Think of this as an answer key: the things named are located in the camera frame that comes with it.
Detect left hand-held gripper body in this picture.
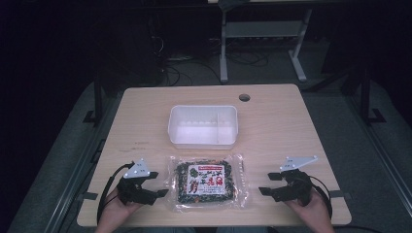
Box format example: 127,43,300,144
116,157,160,206

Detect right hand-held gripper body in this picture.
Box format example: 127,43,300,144
271,155,319,207

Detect person's left hand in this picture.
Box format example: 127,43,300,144
96,187,144,231

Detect person's right hand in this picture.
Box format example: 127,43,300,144
285,189,333,229

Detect clear packet of dried greens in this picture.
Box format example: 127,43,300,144
166,152,250,214

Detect white plastic container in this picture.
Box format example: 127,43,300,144
167,104,239,150

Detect black metal stand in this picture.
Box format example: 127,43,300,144
82,80,105,128
359,63,387,126

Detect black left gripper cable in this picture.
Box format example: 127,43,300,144
96,162,135,225

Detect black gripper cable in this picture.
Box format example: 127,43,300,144
308,175,334,219
96,162,135,225

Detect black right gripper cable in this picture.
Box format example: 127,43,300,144
308,175,334,219

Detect black floor cables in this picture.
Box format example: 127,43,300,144
157,50,270,87

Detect white metal desk frame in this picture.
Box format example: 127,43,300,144
217,0,315,84

